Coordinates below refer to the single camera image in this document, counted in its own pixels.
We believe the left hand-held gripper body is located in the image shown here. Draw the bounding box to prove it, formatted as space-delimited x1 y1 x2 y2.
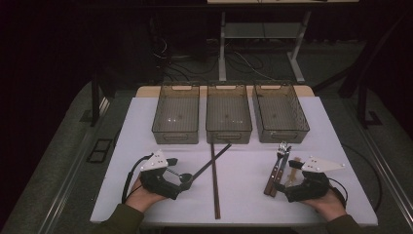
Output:
139 149 183 201

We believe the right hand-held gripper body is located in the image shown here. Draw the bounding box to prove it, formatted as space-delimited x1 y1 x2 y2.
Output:
283 156 346 203

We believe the black chopstick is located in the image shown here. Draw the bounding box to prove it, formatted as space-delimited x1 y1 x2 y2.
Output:
190 142 233 180
210 141 222 220

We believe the smoky transparent plastic bin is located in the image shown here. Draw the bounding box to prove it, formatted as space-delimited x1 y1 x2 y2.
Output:
206 82 253 145
251 81 311 144
151 82 201 145

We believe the person's left hand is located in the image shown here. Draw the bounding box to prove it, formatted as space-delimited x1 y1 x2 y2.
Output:
125 176 168 215

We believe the person's right hand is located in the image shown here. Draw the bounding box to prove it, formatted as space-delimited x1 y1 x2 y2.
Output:
300 190 348 222

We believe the white table cover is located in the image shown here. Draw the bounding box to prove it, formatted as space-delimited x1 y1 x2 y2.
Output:
90 96 379 227

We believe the black metal stand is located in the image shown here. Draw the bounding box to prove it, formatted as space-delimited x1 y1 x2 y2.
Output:
313 13 413 130
90 69 112 128

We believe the white metal desk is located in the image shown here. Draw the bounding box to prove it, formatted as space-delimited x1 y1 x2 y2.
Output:
206 0 359 84

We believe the wooden handled metal knife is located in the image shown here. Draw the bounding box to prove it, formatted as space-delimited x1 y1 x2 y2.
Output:
269 144 292 198

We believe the wooden handled metal fork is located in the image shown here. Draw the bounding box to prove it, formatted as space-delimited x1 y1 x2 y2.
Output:
263 140 288 196

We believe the right hand-held gripper black cable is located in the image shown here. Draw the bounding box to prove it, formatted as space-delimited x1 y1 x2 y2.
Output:
327 176 350 209

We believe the black floor frame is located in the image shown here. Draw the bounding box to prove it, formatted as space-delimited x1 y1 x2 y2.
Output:
86 137 114 165

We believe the black floor cable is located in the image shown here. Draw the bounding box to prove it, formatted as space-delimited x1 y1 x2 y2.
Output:
341 142 384 213

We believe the aluminium floor rail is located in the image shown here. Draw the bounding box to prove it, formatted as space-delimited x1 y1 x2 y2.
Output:
38 97 112 234
344 98 413 223

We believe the tangle of black floor cables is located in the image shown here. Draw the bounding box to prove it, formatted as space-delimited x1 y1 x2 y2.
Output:
152 35 222 82

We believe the white floor cable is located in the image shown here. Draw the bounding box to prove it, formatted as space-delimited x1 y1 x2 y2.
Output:
233 51 278 82

